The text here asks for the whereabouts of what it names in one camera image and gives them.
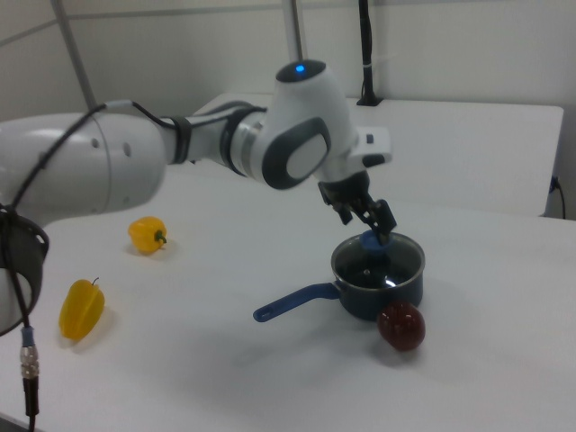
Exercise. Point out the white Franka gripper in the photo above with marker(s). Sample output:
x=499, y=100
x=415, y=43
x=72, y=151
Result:
x=375, y=144

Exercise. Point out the silver metal pole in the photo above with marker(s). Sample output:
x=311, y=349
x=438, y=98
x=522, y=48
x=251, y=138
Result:
x=294, y=31

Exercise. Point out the yellow star fruit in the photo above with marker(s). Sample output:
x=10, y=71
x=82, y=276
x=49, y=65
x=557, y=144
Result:
x=82, y=310

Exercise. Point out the dark red apple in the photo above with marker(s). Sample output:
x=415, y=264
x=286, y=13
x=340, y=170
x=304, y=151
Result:
x=401, y=326

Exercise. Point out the black pole with base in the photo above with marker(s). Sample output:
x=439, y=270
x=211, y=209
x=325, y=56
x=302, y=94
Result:
x=368, y=54

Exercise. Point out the yellow bell pepper green stem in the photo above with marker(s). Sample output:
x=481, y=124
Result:
x=145, y=235

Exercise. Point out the glass lid with blue knob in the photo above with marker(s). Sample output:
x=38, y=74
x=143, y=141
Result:
x=373, y=270

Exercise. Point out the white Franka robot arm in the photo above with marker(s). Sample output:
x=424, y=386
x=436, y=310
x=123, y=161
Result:
x=306, y=112

